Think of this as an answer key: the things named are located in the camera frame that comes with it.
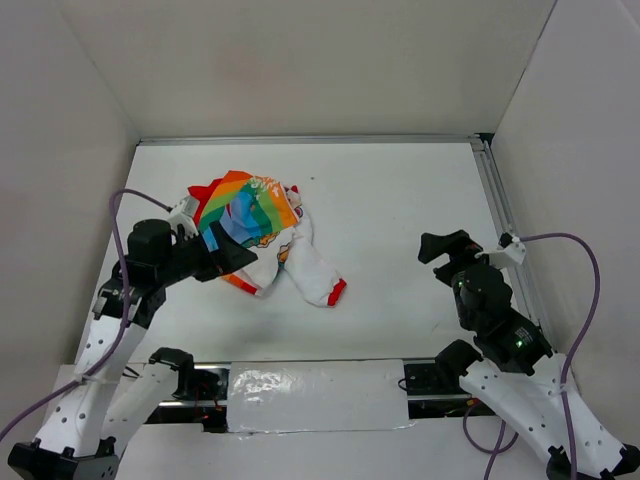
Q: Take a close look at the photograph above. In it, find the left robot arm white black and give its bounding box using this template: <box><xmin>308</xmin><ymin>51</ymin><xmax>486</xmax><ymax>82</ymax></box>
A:
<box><xmin>8</xmin><ymin>219</ymin><xmax>257</xmax><ymax>479</ymax></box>

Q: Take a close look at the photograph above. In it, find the aluminium frame rail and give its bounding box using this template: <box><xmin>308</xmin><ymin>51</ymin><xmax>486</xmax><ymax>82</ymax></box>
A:
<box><xmin>135</xmin><ymin>132</ymin><xmax>557</xmax><ymax>354</ymax></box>

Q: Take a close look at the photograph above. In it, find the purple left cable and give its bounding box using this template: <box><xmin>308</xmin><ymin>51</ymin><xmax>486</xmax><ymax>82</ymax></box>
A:
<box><xmin>0</xmin><ymin>188</ymin><xmax>174</xmax><ymax>442</ymax></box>

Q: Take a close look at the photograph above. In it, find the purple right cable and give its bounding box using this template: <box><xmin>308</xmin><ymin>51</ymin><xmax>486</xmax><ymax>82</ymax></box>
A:
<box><xmin>461</xmin><ymin>232</ymin><xmax>601</xmax><ymax>480</ymax></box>

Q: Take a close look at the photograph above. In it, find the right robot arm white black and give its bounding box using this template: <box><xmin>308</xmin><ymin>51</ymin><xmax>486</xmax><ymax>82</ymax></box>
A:
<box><xmin>418</xmin><ymin>230</ymin><xmax>639</xmax><ymax>479</ymax></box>

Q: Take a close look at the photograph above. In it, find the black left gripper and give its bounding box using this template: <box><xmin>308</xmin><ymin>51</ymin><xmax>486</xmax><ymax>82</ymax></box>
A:
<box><xmin>156</xmin><ymin>220</ymin><xmax>257</xmax><ymax>287</ymax></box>

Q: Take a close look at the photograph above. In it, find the rainbow white children's jacket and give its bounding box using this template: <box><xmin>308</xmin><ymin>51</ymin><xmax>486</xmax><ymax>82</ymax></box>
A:
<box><xmin>188</xmin><ymin>170</ymin><xmax>347</xmax><ymax>307</ymax></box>

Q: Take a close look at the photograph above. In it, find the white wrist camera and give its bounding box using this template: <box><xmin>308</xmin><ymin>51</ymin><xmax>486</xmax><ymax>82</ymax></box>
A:
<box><xmin>167</xmin><ymin>196</ymin><xmax>199</xmax><ymax>240</ymax></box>
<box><xmin>475</xmin><ymin>232</ymin><xmax>526</xmax><ymax>270</ymax></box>

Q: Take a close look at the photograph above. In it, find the purple cable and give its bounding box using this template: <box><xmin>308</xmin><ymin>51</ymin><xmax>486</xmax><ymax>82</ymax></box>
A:
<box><xmin>0</xmin><ymin>188</ymin><xmax>174</xmax><ymax>442</ymax></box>
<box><xmin>461</xmin><ymin>232</ymin><xmax>601</xmax><ymax>480</ymax></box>

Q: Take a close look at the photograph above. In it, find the silver foil tape panel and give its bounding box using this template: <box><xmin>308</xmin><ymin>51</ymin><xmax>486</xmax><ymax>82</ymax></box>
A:
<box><xmin>227</xmin><ymin>360</ymin><xmax>411</xmax><ymax>434</ymax></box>

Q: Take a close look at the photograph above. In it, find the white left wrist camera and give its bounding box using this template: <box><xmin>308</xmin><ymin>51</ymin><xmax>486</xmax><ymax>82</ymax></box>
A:
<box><xmin>167</xmin><ymin>196</ymin><xmax>199</xmax><ymax>240</ymax></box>

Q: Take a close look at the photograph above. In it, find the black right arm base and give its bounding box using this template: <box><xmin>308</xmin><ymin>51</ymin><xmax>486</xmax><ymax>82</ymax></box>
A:
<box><xmin>397</xmin><ymin>340</ymin><xmax>494</xmax><ymax>420</ymax></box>

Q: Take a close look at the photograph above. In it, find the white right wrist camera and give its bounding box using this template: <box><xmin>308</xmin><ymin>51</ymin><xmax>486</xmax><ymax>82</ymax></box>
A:
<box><xmin>475</xmin><ymin>232</ymin><xmax>526</xmax><ymax>270</ymax></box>

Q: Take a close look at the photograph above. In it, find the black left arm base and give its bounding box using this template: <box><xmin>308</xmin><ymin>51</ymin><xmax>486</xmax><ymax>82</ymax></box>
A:
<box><xmin>147</xmin><ymin>347</ymin><xmax>230</xmax><ymax>433</ymax></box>

